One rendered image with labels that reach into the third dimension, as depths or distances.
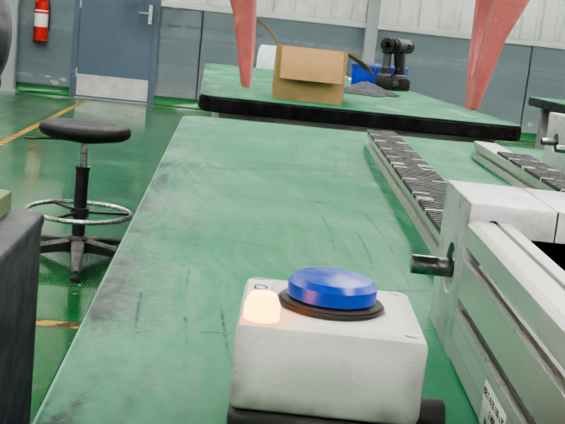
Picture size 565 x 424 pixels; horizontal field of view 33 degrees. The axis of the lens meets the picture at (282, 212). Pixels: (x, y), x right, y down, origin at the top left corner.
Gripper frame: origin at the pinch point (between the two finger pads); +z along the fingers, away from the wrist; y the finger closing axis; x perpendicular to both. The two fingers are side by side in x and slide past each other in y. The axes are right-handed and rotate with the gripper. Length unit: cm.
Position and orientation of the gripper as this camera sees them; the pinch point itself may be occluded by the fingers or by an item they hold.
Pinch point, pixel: (361, 78)
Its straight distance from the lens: 41.4
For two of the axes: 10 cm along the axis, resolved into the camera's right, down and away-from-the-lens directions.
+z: -1.0, 9.8, 1.7
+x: 0.2, -1.7, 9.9
